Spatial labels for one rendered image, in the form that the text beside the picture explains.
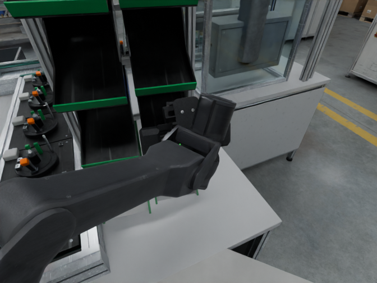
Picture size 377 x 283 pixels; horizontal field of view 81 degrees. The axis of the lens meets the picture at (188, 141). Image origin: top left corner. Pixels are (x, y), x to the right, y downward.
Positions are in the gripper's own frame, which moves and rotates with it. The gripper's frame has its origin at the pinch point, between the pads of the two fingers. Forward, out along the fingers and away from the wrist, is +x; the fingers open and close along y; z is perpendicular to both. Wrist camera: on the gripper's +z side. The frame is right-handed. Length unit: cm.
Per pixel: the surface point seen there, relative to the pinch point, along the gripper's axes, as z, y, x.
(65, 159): -19, 39, 38
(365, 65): -21, -330, 235
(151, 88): 10.0, 5.7, -0.5
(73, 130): -0.1, 25.7, 11.3
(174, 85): 10.0, 0.8, -0.5
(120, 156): -6.4, 14.9, 4.9
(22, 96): 0, 69, 88
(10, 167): -19, 59, 39
